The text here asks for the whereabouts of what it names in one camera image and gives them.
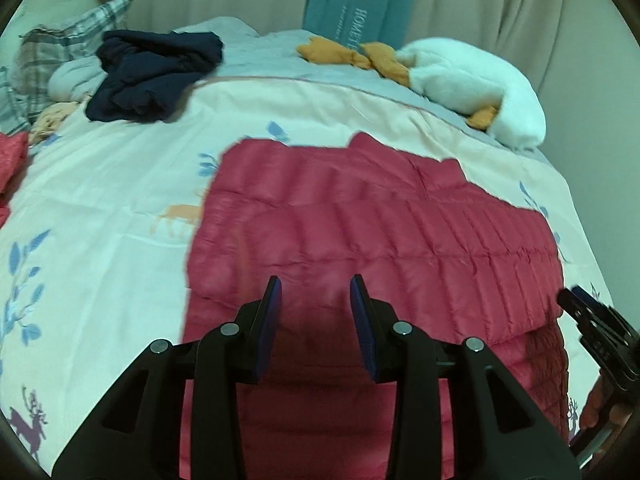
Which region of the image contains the large plaid pillow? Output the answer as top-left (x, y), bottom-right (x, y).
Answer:
top-left (10, 0), bottom-right (140, 111)

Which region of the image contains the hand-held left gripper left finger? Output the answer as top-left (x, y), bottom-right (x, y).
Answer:
top-left (52, 275), bottom-right (283, 480)

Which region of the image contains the small yellow doll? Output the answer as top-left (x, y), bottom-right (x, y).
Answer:
top-left (29, 101), bottom-right (81, 146)

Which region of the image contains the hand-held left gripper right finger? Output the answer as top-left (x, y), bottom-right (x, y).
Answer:
top-left (349, 274), bottom-right (583, 480)

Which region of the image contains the beige curtain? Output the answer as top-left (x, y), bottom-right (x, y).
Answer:
top-left (125, 0), bottom-right (640, 161)

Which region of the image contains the light grey garment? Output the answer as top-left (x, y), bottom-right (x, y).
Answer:
top-left (50, 55), bottom-right (108, 103)

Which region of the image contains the white goose plush toy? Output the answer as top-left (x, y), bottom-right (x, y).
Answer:
top-left (296, 36), bottom-right (547, 150)

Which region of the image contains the red down jacket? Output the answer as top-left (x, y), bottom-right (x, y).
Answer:
top-left (180, 132), bottom-right (571, 480)

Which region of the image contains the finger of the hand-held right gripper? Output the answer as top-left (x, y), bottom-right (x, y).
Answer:
top-left (557, 286), bottom-right (603, 331)

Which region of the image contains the person's right hand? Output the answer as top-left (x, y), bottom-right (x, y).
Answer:
top-left (581, 375), bottom-right (633, 431)

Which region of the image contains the folded pink down jacket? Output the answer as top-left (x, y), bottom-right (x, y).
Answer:
top-left (0, 131), bottom-right (30, 226)

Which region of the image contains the dark navy garment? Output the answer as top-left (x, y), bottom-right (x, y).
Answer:
top-left (85, 30), bottom-right (224, 123)

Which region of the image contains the small plaid pillow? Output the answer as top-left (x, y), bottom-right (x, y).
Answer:
top-left (0, 67), bottom-right (31, 136)

